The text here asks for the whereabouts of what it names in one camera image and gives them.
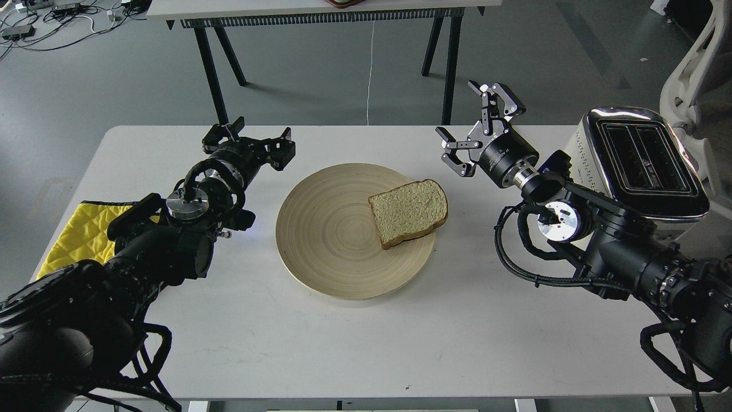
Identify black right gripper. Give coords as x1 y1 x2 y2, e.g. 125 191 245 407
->
436 80 539 188

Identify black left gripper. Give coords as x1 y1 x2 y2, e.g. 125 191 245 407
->
203 117 296 183

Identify slice of brown bread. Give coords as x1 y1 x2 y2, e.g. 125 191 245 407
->
368 179 449 250

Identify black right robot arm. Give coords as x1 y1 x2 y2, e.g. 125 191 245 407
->
436 80 730 411

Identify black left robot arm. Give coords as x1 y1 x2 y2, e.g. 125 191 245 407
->
1 117 296 411

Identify chrome silver toaster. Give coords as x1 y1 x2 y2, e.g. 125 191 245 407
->
564 106 710 243

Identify round wooden plate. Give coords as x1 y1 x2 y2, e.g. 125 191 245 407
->
276 163 436 300

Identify background table with black legs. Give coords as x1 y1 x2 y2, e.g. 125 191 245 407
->
146 0 486 125

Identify yellow quilted cloth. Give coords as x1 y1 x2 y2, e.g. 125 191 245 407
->
34 201 136 280

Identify white office chair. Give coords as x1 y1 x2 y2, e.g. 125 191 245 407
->
659 1 731 203

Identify white hanging cable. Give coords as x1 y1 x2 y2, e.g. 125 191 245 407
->
366 22 376 125

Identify floor cables and power strips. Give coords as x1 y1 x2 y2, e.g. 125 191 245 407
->
0 0 153 60

